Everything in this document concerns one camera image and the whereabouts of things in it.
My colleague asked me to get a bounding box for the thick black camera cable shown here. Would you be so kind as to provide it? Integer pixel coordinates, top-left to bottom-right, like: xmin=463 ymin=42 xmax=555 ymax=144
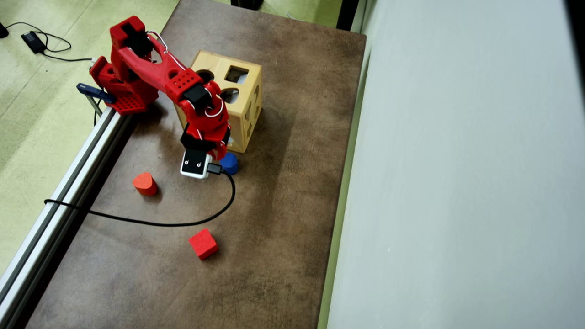
xmin=44 ymin=162 xmax=236 ymax=228

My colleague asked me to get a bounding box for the wooden shape sorter box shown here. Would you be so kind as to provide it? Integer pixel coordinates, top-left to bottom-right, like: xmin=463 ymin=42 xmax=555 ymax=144
xmin=176 ymin=50 xmax=263 ymax=154

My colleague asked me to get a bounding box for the red cube block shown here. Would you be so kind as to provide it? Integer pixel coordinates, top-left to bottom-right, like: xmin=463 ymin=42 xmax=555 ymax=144
xmin=188 ymin=228 xmax=219 ymax=261

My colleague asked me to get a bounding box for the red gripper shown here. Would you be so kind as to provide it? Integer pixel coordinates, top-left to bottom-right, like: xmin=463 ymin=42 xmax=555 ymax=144
xmin=180 ymin=117 xmax=231 ymax=160

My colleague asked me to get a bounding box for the dark vertical post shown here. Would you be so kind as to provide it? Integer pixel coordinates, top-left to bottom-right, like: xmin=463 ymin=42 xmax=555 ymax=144
xmin=337 ymin=0 xmax=361 ymax=32

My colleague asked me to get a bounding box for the blue cylinder block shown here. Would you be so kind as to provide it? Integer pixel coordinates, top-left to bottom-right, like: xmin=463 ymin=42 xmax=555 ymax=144
xmin=219 ymin=152 xmax=239 ymax=176

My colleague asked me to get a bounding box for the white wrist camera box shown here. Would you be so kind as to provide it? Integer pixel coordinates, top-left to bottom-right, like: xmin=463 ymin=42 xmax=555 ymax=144
xmin=180 ymin=149 xmax=213 ymax=180

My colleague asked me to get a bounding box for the blue table clamp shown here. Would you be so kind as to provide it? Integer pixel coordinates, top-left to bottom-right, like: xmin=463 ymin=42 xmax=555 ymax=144
xmin=76 ymin=83 xmax=116 ymax=117

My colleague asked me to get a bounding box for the black power adapter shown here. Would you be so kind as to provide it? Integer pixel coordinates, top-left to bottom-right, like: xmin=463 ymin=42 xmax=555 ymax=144
xmin=21 ymin=31 xmax=47 ymax=54

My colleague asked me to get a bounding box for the thin black floor cable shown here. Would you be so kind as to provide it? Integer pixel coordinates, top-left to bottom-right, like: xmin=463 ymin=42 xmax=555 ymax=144
xmin=5 ymin=21 xmax=95 ymax=63

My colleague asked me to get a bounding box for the aluminium profile rail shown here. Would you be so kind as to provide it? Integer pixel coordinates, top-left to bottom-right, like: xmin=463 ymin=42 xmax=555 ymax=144
xmin=0 ymin=106 xmax=133 ymax=329

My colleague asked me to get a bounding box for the orange-red rounded block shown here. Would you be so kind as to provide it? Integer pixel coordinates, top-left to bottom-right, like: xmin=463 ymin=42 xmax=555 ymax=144
xmin=133 ymin=171 xmax=159 ymax=197

